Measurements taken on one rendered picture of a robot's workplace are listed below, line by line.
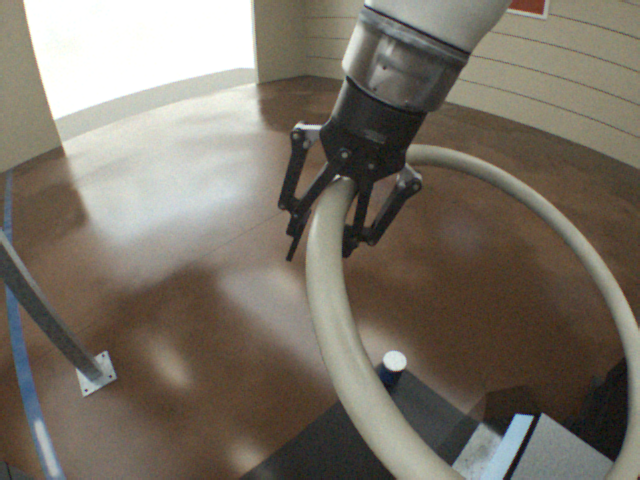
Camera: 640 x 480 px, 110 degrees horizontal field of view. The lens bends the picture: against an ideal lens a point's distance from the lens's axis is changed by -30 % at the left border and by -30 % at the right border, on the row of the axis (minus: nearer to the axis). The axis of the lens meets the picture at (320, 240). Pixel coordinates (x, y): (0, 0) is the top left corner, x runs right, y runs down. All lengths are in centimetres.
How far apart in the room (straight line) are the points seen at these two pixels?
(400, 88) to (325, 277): 15
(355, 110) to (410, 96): 4
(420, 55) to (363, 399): 22
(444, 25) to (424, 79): 4
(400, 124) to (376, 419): 21
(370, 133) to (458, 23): 10
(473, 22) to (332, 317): 22
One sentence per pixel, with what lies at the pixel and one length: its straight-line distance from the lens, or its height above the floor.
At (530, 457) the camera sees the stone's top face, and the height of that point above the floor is 80.
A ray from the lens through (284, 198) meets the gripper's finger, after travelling 34.
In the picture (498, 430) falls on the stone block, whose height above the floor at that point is 75.
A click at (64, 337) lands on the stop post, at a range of 159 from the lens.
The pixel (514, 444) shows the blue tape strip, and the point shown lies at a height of 79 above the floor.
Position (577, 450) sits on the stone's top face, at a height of 80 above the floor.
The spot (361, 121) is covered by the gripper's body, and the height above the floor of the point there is 126.
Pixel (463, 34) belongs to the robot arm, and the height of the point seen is 134.
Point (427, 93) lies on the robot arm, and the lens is 24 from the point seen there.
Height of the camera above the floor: 134
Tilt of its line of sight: 38 degrees down
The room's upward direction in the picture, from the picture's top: straight up
